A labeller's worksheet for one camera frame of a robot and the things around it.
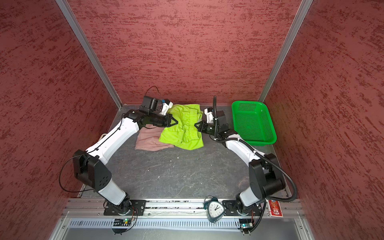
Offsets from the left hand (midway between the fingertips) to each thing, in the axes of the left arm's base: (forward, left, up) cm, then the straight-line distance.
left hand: (177, 125), depth 80 cm
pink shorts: (+3, +21, -19) cm, 29 cm away
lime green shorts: (-3, -4, -4) cm, 7 cm away
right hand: (+2, -9, -4) cm, 10 cm away
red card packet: (-36, -51, -21) cm, 66 cm away
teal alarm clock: (-37, -21, -19) cm, 46 cm away
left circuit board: (-42, +23, -23) cm, 53 cm away
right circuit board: (-42, -36, -23) cm, 59 cm away
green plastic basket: (+20, -54, -23) cm, 62 cm away
